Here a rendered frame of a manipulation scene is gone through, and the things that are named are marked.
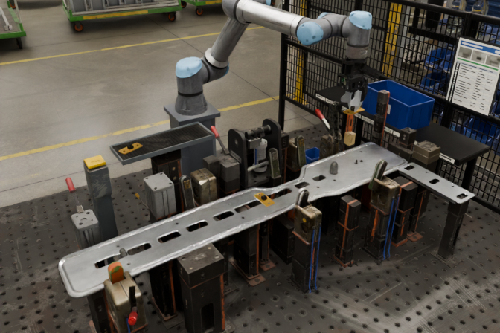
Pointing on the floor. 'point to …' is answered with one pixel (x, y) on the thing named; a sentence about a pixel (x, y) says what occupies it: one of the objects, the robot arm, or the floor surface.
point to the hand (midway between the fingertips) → (354, 107)
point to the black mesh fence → (386, 63)
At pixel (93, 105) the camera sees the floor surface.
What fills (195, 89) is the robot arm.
